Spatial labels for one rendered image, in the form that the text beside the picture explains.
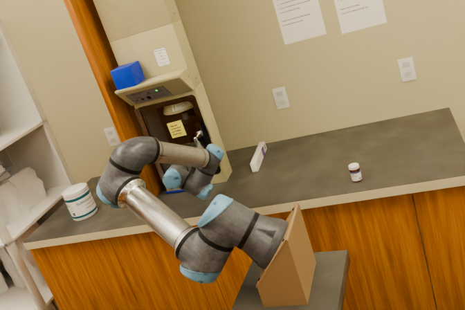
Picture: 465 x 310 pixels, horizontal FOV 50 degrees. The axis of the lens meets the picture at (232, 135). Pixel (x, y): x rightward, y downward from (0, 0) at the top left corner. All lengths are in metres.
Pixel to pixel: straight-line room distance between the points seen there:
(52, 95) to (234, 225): 1.92
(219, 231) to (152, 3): 1.13
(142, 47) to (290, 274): 1.27
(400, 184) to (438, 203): 0.16
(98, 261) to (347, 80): 1.50
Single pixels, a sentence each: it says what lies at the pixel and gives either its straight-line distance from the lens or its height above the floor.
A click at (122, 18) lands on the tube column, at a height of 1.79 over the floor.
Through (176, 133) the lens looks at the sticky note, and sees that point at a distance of 2.32.
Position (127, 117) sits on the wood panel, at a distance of 2.40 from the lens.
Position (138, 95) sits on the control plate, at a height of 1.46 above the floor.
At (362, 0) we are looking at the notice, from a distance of 2.46.
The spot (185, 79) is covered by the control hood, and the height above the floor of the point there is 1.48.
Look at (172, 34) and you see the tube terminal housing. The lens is 2.20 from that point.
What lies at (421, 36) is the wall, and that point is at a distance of 2.51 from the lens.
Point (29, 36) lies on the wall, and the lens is 3.09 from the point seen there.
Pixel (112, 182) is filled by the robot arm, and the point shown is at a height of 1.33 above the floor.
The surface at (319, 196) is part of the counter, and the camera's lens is 1.99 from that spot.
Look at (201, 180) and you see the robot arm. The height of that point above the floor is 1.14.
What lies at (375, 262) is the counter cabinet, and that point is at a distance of 2.16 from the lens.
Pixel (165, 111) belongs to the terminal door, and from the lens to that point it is 2.30.
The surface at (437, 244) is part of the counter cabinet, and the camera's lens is 2.12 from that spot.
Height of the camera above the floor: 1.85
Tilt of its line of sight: 18 degrees down
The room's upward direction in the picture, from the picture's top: 18 degrees counter-clockwise
